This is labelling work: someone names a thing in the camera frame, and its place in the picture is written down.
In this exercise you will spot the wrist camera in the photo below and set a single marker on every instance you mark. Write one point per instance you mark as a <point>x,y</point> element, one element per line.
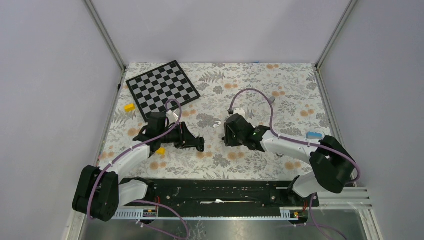
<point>172,116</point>
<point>237,110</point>

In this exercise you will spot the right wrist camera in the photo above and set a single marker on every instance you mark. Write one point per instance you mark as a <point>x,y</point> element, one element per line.
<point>237,110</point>

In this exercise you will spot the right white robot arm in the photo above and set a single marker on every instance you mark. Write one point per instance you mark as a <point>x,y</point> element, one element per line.
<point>331,165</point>

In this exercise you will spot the yellow block far left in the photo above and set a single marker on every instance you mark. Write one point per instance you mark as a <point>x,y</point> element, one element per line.
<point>129,107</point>

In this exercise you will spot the floral table mat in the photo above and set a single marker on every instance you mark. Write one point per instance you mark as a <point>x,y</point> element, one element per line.
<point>298,109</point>

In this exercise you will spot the black earbud charging case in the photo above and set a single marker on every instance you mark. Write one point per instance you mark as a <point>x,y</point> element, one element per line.
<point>200,144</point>

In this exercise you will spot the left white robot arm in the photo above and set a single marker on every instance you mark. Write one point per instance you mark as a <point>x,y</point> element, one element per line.
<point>101,190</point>

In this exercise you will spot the yellow block near arm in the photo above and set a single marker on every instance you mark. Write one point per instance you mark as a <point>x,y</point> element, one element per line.
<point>161,151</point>

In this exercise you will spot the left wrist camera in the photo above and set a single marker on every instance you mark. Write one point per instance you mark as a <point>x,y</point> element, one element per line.
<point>172,116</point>

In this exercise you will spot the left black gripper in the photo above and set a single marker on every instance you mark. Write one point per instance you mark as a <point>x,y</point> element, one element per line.
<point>185,138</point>

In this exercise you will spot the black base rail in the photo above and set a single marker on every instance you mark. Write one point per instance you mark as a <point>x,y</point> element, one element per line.
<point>222,198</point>

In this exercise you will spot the blue grey block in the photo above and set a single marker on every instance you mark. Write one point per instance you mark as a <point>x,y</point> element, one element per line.
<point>314,135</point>

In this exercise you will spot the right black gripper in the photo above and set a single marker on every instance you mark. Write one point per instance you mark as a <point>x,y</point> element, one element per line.
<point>228,140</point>

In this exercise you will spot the black white checkerboard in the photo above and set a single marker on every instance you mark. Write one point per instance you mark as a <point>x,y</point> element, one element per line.
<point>151,90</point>

